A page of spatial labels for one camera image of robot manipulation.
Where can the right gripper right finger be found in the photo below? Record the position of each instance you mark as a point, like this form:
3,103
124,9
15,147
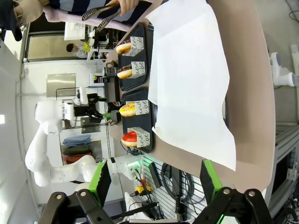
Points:
210,182

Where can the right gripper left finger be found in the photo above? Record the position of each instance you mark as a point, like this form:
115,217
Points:
100,182

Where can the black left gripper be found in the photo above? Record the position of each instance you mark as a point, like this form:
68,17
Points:
81,110

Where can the yellow sprinkled donut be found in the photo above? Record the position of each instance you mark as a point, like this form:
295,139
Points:
127,110

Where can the chocolate frosted donut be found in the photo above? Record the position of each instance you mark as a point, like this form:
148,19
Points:
123,72

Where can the pink frosted donut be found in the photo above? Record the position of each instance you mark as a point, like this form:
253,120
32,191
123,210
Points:
129,140

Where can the metal serving tongs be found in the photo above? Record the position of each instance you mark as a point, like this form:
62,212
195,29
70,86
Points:
92,12

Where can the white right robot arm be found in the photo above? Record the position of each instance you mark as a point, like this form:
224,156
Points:
282,74

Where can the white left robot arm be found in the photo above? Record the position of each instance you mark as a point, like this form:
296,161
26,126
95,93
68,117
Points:
46,163

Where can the person's left hand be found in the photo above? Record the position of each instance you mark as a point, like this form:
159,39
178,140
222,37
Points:
128,5

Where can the folded red cloth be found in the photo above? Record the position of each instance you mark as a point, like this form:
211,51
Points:
77,158

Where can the folded dark green cloth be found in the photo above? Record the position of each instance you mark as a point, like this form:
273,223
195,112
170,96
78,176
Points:
77,150

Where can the yellow emergency stop button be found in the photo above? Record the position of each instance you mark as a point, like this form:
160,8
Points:
141,189

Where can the large black serving tray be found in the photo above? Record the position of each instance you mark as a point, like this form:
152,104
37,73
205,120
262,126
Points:
144,122

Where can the folded blue cloth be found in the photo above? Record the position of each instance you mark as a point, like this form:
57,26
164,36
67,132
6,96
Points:
77,140

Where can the small black serving tray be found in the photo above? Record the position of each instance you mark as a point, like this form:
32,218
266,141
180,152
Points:
140,80

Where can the black power box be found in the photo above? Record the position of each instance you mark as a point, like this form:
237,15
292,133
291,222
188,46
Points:
154,175

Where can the person in lime jacket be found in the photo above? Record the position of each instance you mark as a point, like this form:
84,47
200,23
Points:
78,50

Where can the black tray under paper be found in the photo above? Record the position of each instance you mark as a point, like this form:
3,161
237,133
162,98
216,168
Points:
225,112

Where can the white paper sheet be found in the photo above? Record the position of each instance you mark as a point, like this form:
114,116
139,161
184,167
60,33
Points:
191,81

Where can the person in pink fleece jacket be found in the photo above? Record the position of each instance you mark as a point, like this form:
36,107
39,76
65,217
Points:
70,7

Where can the steel wall plate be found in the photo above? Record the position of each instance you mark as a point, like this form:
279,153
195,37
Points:
60,85

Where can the aluminium frame rack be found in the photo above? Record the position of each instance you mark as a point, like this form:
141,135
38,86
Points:
282,163

